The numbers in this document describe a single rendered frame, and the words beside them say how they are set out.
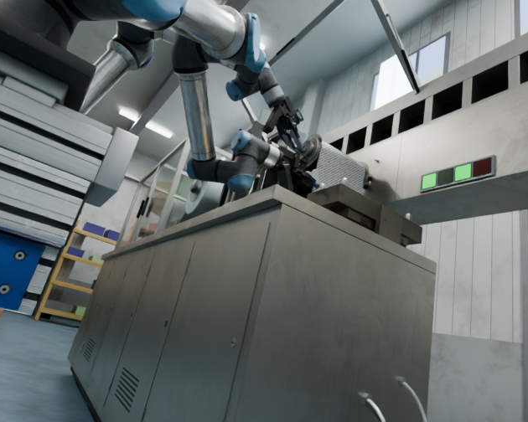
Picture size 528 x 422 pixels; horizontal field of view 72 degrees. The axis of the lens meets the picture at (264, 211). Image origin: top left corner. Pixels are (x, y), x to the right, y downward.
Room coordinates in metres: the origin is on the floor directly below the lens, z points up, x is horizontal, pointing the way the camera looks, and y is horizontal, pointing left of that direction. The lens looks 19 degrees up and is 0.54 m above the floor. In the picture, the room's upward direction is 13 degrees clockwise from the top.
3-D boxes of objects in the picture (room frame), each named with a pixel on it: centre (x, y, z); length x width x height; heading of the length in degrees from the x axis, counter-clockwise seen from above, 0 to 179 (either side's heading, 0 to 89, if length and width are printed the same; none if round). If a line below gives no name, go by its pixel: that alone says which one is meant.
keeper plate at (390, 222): (1.09, -0.40, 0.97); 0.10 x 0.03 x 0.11; 119
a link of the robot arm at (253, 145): (1.05, 0.09, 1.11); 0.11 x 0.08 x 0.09; 119
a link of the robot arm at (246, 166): (1.06, 0.11, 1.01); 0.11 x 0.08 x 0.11; 74
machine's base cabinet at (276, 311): (2.09, 0.29, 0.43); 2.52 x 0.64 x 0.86; 29
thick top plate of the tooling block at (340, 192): (1.16, -0.34, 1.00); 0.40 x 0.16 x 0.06; 119
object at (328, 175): (1.25, -0.25, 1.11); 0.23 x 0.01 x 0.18; 119
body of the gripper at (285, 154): (1.13, -0.05, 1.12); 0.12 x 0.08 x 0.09; 119
